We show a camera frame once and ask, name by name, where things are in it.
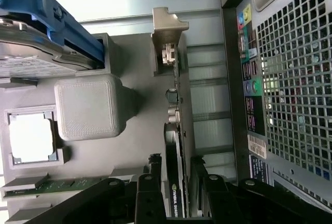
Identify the hard disk in blue caddy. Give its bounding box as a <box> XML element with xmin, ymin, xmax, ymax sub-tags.
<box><xmin>0</xmin><ymin>0</ymin><xmax>106</xmax><ymax>78</ymax></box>

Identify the green RAM stick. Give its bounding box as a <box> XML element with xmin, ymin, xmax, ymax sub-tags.
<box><xmin>3</xmin><ymin>173</ymin><xmax>104</xmax><ymax>199</ymax></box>

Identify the silver CPU chip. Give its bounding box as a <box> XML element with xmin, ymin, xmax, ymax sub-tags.
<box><xmin>9</xmin><ymin>111</ymin><xmax>57</xmax><ymax>163</ymax></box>

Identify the grey PC case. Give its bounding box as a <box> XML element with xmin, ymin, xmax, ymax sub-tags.
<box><xmin>219</xmin><ymin>0</ymin><xmax>332</xmax><ymax>206</ymax></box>

